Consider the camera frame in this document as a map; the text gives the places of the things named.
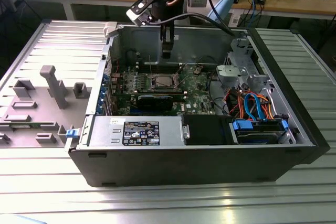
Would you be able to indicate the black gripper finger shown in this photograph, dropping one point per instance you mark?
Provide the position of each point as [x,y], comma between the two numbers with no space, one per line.
[164,32]
[169,48]

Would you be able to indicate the black graphics card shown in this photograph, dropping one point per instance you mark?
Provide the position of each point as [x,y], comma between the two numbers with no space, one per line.
[155,102]

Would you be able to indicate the blue case latch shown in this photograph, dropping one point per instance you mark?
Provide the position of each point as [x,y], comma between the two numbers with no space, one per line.
[72,133]

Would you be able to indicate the hard disk in blue carrier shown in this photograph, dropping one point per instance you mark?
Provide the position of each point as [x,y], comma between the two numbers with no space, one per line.
[257,134]

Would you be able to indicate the CPU socket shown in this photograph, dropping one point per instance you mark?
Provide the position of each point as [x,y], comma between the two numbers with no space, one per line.
[152,82]

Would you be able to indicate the black PC case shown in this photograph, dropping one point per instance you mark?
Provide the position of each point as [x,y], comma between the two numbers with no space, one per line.
[183,166]

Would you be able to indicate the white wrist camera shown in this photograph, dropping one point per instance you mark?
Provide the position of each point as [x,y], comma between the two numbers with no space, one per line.
[137,11]

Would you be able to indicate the grey case latch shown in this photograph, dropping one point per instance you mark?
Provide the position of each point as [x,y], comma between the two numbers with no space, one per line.
[110,28]

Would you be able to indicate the black drive bay box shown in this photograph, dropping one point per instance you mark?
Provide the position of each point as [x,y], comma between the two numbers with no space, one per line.
[204,129]

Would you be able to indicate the small black adapter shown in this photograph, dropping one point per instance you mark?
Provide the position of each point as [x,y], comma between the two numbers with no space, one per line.
[261,0]

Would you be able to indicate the coin battery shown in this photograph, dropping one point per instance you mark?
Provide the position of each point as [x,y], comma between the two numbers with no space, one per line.
[197,70]

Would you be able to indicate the silver power supply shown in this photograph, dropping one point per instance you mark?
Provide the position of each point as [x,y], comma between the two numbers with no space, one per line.
[105,129]

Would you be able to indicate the silver drive cage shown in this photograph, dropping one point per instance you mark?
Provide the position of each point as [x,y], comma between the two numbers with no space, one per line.
[231,73]

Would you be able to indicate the green motherboard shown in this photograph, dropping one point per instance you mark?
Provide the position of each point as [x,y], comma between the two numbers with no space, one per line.
[194,87]

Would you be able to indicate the grey parts rack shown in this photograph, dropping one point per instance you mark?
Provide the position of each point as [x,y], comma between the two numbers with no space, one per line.
[39,113]

